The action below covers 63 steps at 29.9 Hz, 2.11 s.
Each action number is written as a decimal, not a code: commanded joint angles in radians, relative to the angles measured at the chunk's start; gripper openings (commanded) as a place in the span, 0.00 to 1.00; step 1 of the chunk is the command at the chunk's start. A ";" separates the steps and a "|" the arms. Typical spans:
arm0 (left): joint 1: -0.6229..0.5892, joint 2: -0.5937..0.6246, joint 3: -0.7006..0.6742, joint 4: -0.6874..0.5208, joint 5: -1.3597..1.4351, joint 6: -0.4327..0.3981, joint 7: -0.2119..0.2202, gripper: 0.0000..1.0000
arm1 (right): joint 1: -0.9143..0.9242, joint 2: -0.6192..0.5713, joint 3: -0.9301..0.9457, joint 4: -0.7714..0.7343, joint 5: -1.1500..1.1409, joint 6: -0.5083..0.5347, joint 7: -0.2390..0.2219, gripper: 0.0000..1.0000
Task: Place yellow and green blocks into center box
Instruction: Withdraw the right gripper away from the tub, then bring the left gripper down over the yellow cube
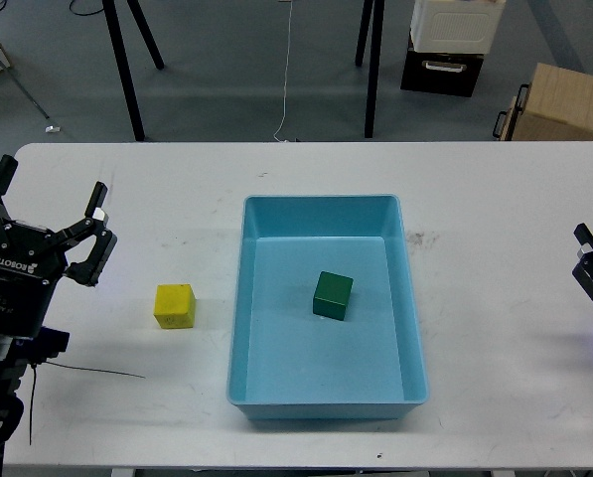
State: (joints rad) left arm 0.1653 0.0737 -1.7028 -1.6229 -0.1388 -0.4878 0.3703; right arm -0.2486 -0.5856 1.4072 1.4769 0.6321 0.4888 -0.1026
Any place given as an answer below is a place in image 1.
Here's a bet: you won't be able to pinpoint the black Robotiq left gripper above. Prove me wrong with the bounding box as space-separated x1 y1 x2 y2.
0 155 117 339

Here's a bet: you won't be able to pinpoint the yellow wooden cube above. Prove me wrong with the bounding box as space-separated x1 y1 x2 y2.
153 283 196 330

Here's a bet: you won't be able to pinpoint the green wooden cube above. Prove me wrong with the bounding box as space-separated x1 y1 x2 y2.
312 271 354 321

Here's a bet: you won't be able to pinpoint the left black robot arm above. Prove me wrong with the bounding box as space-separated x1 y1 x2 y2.
0 155 117 475

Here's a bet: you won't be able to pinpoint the black storage box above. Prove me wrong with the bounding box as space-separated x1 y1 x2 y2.
400 39 485 97

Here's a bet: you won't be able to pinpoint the white storage box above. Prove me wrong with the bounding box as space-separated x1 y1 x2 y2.
410 1 506 55

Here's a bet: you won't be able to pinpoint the beige wooden cabinet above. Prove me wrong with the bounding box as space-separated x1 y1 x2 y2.
493 64 593 141

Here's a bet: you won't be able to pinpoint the black left stand legs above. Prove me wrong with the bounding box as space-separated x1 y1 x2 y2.
100 0 167 142

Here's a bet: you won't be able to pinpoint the black stand legs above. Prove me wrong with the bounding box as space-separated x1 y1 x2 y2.
100 0 167 142
354 0 385 139

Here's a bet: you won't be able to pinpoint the light blue plastic bin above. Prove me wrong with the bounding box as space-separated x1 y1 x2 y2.
227 195 429 419

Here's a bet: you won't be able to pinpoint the black right stand legs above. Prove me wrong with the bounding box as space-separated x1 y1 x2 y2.
354 0 385 139

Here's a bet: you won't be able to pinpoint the thin black cable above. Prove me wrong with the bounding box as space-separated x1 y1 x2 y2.
27 361 147 447

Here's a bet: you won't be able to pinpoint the white hanging cable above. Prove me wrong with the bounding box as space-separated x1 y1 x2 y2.
273 0 297 144

